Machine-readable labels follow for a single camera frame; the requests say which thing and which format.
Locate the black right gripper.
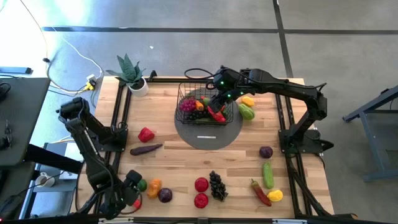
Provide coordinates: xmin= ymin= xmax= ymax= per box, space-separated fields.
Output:
xmin=207 ymin=67 xmax=249 ymax=110

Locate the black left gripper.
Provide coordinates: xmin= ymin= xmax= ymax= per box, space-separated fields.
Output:
xmin=104 ymin=169 xmax=143 ymax=218

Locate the curved red chili pepper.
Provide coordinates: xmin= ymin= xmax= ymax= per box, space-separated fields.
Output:
xmin=206 ymin=105 xmax=227 ymax=123

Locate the black grape bunch with leaf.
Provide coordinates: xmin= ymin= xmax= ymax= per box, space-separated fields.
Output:
xmin=208 ymin=170 xmax=229 ymax=202
xmin=186 ymin=109 xmax=220 ymax=126

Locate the pink grape bunch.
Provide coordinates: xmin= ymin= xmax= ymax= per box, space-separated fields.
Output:
xmin=179 ymin=98 xmax=197 ymax=113

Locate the long purple eggplant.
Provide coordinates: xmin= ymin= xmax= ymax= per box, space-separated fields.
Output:
xmin=129 ymin=143 xmax=164 ymax=157

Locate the small yellow pepper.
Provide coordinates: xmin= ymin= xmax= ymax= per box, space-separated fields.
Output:
xmin=241 ymin=96 xmax=256 ymax=108

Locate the purple onion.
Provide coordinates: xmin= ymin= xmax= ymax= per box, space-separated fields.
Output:
xmin=259 ymin=145 xmax=274 ymax=159
xmin=157 ymin=187 xmax=174 ymax=203

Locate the red bell pepper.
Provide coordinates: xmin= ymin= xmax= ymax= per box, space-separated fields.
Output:
xmin=137 ymin=126 xmax=155 ymax=144

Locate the red tomato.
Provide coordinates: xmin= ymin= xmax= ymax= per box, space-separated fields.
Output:
xmin=194 ymin=177 xmax=210 ymax=193

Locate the red apple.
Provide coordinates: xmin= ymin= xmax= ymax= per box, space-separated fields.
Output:
xmin=193 ymin=193 xmax=210 ymax=209

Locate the red chili with green top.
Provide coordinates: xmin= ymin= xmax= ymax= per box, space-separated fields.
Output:
xmin=250 ymin=179 xmax=272 ymax=207

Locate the yellow lemon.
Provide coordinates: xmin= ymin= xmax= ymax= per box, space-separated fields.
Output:
xmin=266 ymin=189 xmax=284 ymax=202

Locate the grey round placemat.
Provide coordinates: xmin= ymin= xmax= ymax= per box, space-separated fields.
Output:
xmin=174 ymin=88 xmax=244 ymax=151

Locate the green plant in white pot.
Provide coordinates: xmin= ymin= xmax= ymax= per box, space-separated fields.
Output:
xmin=105 ymin=53 xmax=149 ymax=98

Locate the white mug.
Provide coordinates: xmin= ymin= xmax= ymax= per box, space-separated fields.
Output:
xmin=34 ymin=172 xmax=56 ymax=189

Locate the white and yellow power adapter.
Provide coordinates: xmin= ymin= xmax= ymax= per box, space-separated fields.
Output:
xmin=83 ymin=73 xmax=98 ymax=91

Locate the grey desk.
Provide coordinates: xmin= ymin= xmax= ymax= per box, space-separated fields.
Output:
xmin=0 ymin=77 xmax=83 ymax=175

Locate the blue-grey metal table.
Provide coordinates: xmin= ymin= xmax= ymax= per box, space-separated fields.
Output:
xmin=341 ymin=83 xmax=398 ymax=183

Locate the black wire basket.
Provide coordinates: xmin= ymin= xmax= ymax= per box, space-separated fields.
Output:
xmin=175 ymin=82 xmax=236 ymax=128

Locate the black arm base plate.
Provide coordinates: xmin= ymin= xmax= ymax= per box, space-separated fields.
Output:
xmin=278 ymin=129 xmax=335 ymax=155
xmin=93 ymin=126 xmax=129 ymax=153

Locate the silver frame bracket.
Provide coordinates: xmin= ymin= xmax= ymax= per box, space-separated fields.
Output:
xmin=98 ymin=217 xmax=134 ymax=224
xmin=272 ymin=218 xmax=308 ymax=224

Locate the white floor cable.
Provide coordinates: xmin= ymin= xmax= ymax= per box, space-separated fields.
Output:
xmin=51 ymin=26 xmax=104 ymax=80

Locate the beige floor cable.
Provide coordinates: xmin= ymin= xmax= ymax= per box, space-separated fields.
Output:
xmin=18 ymin=0 xmax=91 ymax=94

